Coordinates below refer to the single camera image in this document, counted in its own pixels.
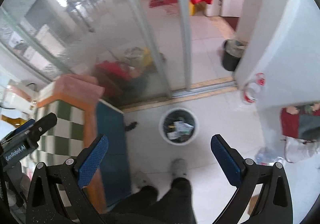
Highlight white trash bin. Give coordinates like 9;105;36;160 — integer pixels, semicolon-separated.
158;107;199;146

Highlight crushed clear plastic bottle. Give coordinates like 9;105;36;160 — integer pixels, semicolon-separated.
254;147;286;166

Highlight clear plastic bag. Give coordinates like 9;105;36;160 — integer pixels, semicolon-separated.
284;136;319;163

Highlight blue cabinet panel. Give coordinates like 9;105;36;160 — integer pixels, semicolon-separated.
96;101;131;208

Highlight grey left slipper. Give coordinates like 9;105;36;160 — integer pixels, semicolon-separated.
133;171;155;189

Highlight grey slipper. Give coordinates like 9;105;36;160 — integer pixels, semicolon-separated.
133;171;155;189
171;158;188;180

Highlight dark rag on floor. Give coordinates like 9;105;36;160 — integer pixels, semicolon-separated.
124;122;138;132

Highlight black trouser legs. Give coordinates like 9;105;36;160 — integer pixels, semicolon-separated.
100;177;196;223

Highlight grey right slipper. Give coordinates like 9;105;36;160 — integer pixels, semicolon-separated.
171;158;188;180

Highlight large clear water bottle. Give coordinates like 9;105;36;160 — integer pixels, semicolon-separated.
242;73;266;104

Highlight white medicine box in bin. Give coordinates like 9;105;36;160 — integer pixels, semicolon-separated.
167;131;180;140

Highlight black bucket with mop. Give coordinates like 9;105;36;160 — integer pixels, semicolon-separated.
222;39;247;72

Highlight yellow bin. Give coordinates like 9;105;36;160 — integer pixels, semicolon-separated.
189;2;197;16

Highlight sliding glass door frame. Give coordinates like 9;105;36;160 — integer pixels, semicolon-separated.
127;0;236;99

